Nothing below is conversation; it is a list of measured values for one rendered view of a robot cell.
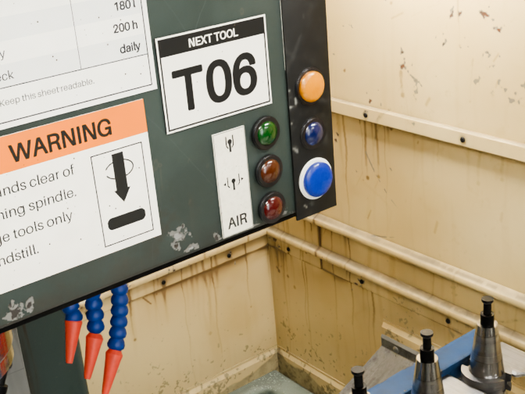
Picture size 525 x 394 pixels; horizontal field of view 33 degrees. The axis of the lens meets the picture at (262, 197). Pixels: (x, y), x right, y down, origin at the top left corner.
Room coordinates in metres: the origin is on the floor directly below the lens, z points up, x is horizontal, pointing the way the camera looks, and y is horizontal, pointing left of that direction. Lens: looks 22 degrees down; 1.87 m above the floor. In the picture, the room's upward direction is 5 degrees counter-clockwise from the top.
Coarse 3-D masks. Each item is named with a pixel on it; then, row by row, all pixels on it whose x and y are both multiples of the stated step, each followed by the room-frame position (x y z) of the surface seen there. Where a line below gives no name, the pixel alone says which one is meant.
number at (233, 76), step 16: (240, 48) 0.66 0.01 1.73; (256, 48) 0.67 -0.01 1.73; (208, 64) 0.64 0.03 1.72; (224, 64) 0.65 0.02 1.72; (240, 64) 0.66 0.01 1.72; (256, 64) 0.67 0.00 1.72; (208, 80) 0.64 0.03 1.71; (224, 80) 0.65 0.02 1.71; (240, 80) 0.66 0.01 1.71; (256, 80) 0.67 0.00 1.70; (208, 96) 0.64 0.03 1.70; (224, 96) 0.65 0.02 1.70; (240, 96) 0.66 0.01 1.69; (256, 96) 0.67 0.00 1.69; (208, 112) 0.64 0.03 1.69
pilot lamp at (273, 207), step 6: (270, 198) 0.67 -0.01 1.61; (276, 198) 0.67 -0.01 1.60; (270, 204) 0.66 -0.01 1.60; (276, 204) 0.67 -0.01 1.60; (282, 204) 0.67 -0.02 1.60; (264, 210) 0.66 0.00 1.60; (270, 210) 0.66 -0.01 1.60; (276, 210) 0.66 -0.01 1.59; (270, 216) 0.66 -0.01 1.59; (276, 216) 0.67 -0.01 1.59
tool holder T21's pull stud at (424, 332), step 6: (426, 330) 0.90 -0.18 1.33; (426, 336) 0.89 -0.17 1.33; (432, 336) 0.89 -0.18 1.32; (426, 342) 0.89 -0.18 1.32; (420, 348) 0.89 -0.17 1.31; (426, 348) 0.89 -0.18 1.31; (432, 348) 0.89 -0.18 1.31; (420, 354) 0.89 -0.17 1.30; (426, 354) 0.89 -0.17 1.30; (432, 354) 0.89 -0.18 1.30; (426, 360) 0.89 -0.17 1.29
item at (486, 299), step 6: (486, 300) 0.96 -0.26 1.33; (492, 300) 0.96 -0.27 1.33; (486, 306) 0.96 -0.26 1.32; (480, 312) 0.96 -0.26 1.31; (486, 312) 0.96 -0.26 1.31; (492, 312) 0.96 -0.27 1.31; (480, 318) 0.96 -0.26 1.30; (486, 318) 0.95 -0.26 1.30; (492, 318) 0.95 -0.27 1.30; (486, 324) 0.95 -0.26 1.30; (492, 324) 0.95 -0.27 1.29
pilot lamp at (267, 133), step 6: (264, 126) 0.66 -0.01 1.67; (270, 126) 0.67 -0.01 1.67; (258, 132) 0.66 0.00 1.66; (264, 132) 0.66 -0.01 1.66; (270, 132) 0.66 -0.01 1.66; (276, 132) 0.67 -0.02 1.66; (258, 138) 0.66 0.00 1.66; (264, 138) 0.66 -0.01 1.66; (270, 138) 0.67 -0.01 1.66; (264, 144) 0.66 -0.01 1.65
